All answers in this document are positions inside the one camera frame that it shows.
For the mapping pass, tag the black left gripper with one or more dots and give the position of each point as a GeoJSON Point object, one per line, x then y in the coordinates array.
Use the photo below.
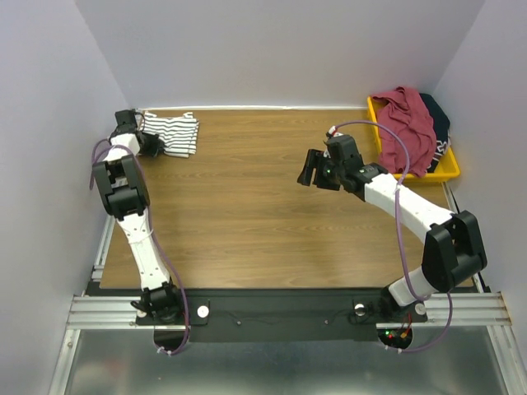
{"type": "Point", "coordinates": [156, 145]}

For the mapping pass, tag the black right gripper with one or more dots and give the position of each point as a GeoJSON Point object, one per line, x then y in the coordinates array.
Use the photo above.
{"type": "Point", "coordinates": [314, 169]}

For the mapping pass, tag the black white striped tank top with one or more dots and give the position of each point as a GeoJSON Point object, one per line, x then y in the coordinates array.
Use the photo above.
{"type": "Point", "coordinates": [179, 135]}

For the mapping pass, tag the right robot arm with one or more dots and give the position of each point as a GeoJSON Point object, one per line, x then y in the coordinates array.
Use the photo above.
{"type": "Point", "coordinates": [453, 248]}

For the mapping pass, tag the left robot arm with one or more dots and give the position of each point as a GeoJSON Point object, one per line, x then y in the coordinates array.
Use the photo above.
{"type": "Point", "coordinates": [123, 191]}

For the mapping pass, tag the maroon red tank top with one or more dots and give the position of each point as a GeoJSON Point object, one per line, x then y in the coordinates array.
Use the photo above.
{"type": "Point", "coordinates": [412, 141]}

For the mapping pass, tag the dark navy tank top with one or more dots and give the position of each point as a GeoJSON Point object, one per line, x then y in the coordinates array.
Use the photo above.
{"type": "Point", "coordinates": [441, 127]}

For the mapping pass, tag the yellow plastic bin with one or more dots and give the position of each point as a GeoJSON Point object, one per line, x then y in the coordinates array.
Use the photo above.
{"type": "Point", "coordinates": [447, 167]}

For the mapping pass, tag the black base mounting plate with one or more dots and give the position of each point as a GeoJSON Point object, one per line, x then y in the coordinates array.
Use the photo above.
{"type": "Point", "coordinates": [285, 315]}

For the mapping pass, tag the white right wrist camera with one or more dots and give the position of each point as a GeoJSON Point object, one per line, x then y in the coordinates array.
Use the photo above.
{"type": "Point", "coordinates": [331, 133]}

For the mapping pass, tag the left aluminium side rail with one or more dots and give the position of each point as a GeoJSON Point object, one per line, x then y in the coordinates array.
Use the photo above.
{"type": "Point", "coordinates": [103, 249]}

